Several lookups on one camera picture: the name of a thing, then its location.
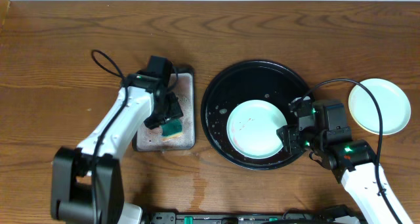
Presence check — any green plate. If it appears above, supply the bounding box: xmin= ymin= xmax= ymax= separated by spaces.
xmin=348 ymin=78 xmax=411 ymax=135
xmin=226 ymin=100 xmax=287 ymax=160

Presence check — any black round tray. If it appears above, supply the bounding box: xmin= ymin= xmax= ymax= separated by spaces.
xmin=200 ymin=60 xmax=309 ymax=170

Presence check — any green yellow sponge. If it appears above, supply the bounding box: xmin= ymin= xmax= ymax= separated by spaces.
xmin=161 ymin=119 xmax=183 ymax=141

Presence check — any black rectangular soapy tray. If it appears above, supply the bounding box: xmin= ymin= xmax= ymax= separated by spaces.
xmin=132 ymin=65 xmax=196 ymax=152

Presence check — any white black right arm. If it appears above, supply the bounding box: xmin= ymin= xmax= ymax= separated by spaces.
xmin=276 ymin=97 xmax=411 ymax=223

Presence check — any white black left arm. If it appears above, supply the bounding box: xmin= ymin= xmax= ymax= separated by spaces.
xmin=51 ymin=74 xmax=183 ymax=223

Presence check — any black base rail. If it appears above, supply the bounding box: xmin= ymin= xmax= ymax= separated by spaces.
xmin=140 ymin=205 xmax=367 ymax=224

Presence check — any yellow plate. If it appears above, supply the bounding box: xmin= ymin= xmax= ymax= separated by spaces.
xmin=348 ymin=106 xmax=371 ymax=133

